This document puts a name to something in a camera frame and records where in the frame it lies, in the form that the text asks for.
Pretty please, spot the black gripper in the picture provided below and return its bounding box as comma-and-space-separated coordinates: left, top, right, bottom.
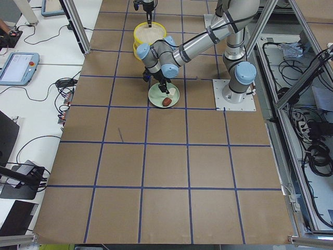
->
156, 76, 169, 94
133, 0, 158, 28

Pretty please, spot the white bun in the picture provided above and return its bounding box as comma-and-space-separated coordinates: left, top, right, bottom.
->
169, 88, 176, 96

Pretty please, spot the yellow top steamer layer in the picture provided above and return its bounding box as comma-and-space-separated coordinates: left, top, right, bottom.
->
134, 22, 167, 46

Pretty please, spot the yellow steamer layer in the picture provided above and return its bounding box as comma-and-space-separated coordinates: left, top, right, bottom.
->
133, 42, 141, 61
134, 22, 167, 46

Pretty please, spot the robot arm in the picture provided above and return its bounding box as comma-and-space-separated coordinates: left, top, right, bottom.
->
136, 1, 260, 94
133, 0, 158, 28

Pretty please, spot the yellow bottom steamer layer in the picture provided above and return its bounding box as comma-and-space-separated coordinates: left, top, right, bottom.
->
133, 42, 141, 61

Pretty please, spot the light green plate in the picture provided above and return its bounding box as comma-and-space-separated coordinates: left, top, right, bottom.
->
148, 83, 180, 108

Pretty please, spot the brown bun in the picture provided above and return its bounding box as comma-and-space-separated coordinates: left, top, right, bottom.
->
162, 97, 172, 107

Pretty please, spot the teach pendant with screen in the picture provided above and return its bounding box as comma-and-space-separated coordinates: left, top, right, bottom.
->
1, 52, 40, 86

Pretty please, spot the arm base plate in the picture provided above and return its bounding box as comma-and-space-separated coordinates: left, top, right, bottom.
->
212, 79, 256, 112
203, 14, 226, 29

